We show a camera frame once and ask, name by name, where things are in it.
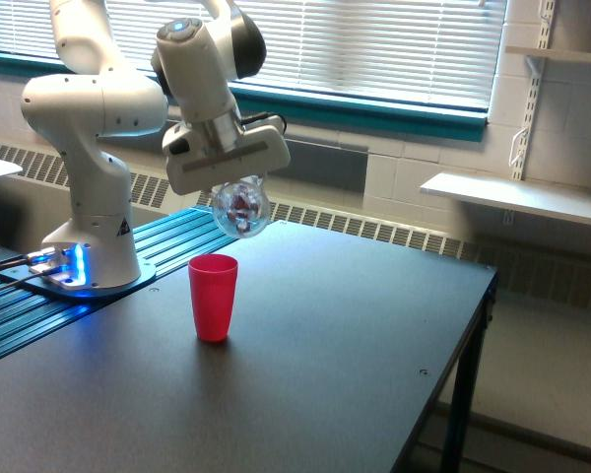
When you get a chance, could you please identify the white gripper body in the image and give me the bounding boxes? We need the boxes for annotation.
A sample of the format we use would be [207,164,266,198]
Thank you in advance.
[163,123,291,195]

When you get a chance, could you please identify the brown red pieces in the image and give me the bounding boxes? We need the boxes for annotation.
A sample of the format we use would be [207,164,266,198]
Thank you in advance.
[227,185,260,234]

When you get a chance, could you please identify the clear plastic cup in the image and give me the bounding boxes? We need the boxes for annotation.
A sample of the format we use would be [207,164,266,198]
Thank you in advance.
[212,175,271,238]

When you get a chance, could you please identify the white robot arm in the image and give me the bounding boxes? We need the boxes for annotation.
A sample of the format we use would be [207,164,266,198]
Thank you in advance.
[21,1,291,295]

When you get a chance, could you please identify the red plastic cup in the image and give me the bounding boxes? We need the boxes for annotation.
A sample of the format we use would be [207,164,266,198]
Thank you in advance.
[188,253,238,343]

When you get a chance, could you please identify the white window blinds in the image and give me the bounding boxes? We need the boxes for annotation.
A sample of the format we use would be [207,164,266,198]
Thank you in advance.
[0,1,507,110]

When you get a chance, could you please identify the blue table leg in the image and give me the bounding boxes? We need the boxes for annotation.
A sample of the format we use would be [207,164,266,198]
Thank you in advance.
[439,276,498,472]

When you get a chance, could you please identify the black cable lower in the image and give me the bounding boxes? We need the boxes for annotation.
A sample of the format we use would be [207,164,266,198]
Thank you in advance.
[0,271,48,298]

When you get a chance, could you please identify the black cable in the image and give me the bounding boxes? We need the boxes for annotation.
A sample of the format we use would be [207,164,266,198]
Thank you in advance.
[0,271,48,298]
[0,251,45,278]

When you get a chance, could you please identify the black cable upper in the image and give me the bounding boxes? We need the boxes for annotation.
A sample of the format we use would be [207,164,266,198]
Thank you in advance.
[0,251,45,278]

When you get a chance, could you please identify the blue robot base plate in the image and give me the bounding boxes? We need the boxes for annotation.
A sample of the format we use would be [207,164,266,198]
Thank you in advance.
[21,258,156,301]

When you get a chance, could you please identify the blue slotted aluminium rail bed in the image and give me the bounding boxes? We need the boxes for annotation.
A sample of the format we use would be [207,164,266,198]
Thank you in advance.
[0,207,234,359]

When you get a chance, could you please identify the white shelf bracket rail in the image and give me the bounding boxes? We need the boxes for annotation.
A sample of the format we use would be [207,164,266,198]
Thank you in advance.
[506,0,557,181]

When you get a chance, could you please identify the white lower wall shelf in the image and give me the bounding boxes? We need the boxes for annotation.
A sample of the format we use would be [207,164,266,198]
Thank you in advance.
[421,172,591,226]

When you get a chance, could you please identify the white wall shelf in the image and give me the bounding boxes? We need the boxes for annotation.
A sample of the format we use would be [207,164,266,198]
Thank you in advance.
[421,172,591,226]
[505,45,591,64]

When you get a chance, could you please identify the white upper wall shelf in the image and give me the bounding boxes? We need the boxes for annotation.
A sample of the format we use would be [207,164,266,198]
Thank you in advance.
[505,45,591,64]

